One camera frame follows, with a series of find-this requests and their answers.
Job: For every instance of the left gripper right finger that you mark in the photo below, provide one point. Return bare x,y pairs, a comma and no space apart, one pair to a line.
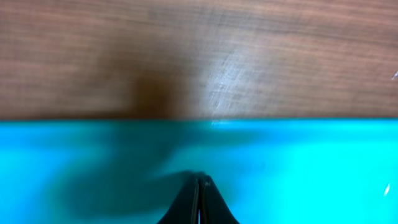
211,205

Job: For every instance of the teal serving tray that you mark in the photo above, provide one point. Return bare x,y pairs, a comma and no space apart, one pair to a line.
268,171

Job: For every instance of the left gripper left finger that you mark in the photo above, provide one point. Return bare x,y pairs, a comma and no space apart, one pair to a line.
184,209

